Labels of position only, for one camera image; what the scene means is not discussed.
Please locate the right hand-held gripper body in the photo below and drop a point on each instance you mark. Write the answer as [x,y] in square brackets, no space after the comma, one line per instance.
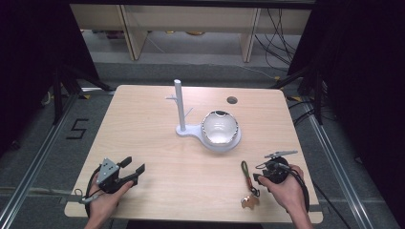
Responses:
[276,173]

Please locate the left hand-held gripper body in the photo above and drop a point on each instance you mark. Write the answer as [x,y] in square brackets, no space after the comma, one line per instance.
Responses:
[107,173]

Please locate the person's right hand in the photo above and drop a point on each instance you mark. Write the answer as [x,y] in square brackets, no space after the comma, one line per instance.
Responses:
[291,192]

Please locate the person's left hand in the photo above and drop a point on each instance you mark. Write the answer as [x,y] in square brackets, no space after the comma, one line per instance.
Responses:
[102,203]

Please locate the white bowl with silver rim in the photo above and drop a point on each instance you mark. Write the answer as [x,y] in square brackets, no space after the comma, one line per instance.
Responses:
[219,129]

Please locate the dark round table grommet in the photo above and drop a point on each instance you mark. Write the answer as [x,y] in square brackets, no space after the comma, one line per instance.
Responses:
[232,100]

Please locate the black metal stand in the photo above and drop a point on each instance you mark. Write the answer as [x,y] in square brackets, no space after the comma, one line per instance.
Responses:
[58,95]
[317,95]

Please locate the black curtain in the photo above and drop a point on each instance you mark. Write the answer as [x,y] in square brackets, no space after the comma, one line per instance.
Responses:
[363,79]
[35,63]

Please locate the light wooden shelf unit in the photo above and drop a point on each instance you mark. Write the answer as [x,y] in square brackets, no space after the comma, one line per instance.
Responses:
[191,19]

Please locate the aluminium floor rail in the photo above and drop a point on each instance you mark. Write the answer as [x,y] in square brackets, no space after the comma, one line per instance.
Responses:
[38,159]
[337,171]

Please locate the white stand with post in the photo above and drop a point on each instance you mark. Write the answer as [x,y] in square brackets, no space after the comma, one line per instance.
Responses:
[180,105]

